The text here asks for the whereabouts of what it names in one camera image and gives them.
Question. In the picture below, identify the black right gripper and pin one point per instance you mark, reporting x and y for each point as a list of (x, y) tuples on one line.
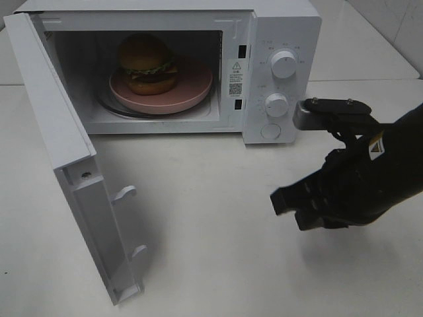
[(354, 187)]

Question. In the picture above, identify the round white door button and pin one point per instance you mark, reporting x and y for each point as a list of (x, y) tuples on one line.
[(271, 131)]

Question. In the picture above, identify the white dial knob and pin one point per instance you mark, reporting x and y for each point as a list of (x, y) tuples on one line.
[(276, 105), (283, 63)]

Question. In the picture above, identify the pink round plate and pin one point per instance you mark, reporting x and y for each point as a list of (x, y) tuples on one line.
[(180, 88)]

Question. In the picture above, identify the white microwave door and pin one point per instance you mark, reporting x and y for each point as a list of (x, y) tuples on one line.
[(72, 154)]

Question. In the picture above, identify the toy burger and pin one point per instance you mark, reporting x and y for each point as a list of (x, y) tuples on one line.
[(148, 65)]

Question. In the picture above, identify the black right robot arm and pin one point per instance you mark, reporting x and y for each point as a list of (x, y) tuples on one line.
[(408, 130)]

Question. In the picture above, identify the white warning label sticker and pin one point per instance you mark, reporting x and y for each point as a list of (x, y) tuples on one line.
[(235, 77)]

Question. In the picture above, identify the white microwave oven body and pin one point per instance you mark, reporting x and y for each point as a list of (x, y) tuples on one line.
[(89, 32)]

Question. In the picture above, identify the glass microwave turntable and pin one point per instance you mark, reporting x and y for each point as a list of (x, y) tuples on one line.
[(109, 102)]

